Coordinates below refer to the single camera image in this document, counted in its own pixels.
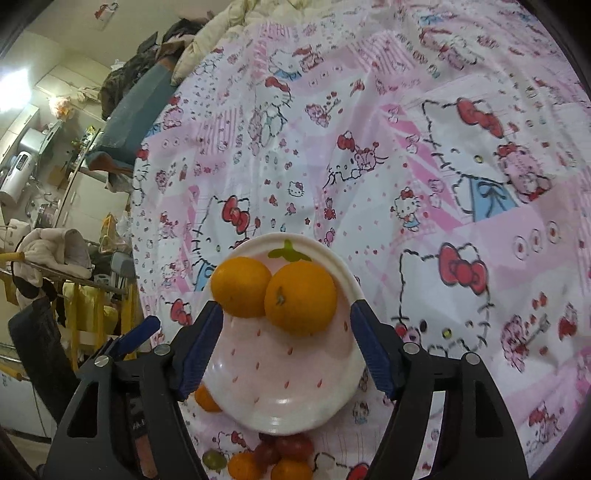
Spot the small mandarin orange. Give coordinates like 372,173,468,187
193,384,222,413

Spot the red cherry tomato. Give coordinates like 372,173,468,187
254,434,280,468
274,433,315,462

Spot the yellow clothes rack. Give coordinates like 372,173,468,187
1,253,141,369

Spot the green grape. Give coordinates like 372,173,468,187
201,449,228,472

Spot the pink strawberry plate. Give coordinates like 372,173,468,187
202,233,366,435

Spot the beige garment on rack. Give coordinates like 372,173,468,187
12,228,94,300

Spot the large orange left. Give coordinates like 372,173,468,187
211,256,271,318

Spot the large orange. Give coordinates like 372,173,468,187
211,256,271,318
264,260,338,337

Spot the large orange right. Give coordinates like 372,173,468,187
264,260,338,337

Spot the white kitchen appliance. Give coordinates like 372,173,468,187
1,151,36,208

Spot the blue mattress edge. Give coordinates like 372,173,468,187
84,60,176,176

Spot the Hello Kitty pink bedsheet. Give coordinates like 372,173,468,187
132,1,590,472

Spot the cream quilt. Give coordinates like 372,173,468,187
170,0,297,86

